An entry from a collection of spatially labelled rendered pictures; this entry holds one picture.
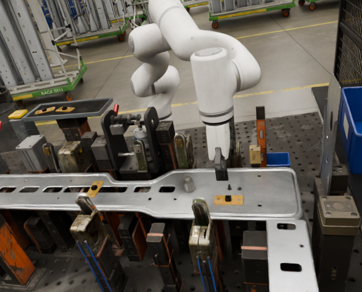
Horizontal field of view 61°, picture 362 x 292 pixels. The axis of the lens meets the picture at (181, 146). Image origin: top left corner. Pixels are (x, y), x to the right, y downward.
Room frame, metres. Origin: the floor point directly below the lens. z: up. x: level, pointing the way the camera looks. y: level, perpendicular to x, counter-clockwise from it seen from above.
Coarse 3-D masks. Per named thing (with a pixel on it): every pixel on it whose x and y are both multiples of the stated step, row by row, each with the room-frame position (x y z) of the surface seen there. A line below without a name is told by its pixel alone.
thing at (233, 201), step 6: (216, 198) 0.68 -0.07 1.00; (222, 198) 0.68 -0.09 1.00; (228, 198) 0.66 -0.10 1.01; (234, 198) 0.66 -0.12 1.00; (240, 198) 0.66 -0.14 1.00; (216, 204) 0.66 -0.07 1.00; (222, 204) 0.65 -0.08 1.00; (228, 204) 0.65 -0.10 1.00; (234, 204) 0.64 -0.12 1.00; (240, 204) 0.64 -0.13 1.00
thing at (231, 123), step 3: (231, 120) 0.85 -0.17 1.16; (231, 123) 0.85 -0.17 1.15; (231, 126) 0.85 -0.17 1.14; (234, 126) 0.86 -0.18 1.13; (231, 129) 0.85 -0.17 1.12; (234, 129) 0.85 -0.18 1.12; (231, 132) 0.85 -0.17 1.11; (234, 132) 0.84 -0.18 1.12; (231, 135) 0.85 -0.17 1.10; (234, 135) 0.84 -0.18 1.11; (231, 138) 0.85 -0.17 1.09; (234, 138) 0.84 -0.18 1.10; (234, 141) 0.84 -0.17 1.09; (234, 144) 0.83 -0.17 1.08; (234, 147) 0.83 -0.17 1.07; (234, 150) 0.83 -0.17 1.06
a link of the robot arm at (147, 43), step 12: (156, 24) 1.09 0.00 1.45; (132, 36) 1.07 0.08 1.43; (144, 36) 1.05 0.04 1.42; (156, 36) 1.06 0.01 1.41; (132, 48) 1.07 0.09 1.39; (144, 48) 1.05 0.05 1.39; (156, 48) 1.06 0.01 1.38; (168, 48) 1.07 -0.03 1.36; (144, 60) 1.09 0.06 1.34; (156, 60) 1.14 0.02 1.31; (168, 60) 1.19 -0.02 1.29; (144, 72) 1.27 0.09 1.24; (156, 72) 1.21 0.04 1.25; (132, 84) 1.35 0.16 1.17; (144, 84) 1.29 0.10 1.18; (144, 96) 1.34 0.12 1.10
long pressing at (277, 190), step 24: (240, 168) 0.80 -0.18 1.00; (264, 168) 0.77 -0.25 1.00; (288, 168) 0.75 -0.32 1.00; (0, 192) 0.96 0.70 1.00; (24, 192) 0.92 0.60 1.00; (48, 192) 0.89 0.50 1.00; (72, 192) 0.86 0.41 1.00; (120, 192) 0.81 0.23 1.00; (144, 192) 0.78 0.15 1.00; (168, 192) 0.76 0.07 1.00; (192, 192) 0.73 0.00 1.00; (216, 192) 0.71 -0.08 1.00; (240, 192) 0.69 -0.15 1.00; (264, 192) 0.67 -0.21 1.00; (288, 192) 0.65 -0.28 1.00; (168, 216) 0.65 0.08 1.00; (192, 216) 0.63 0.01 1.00; (216, 216) 0.62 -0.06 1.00; (240, 216) 0.60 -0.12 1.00; (264, 216) 0.58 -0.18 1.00; (288, 216) 0.56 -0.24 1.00
